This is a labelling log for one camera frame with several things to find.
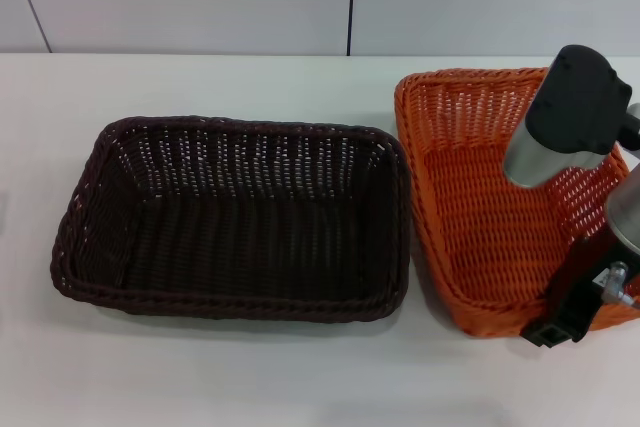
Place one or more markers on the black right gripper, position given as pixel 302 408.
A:
pixel 590 267

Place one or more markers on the orange wicker basket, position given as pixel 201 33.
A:
pixel 475 222

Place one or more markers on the dark brown wicker basket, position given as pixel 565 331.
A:
pixel 225 237

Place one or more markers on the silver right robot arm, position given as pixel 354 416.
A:
pixel 575 97

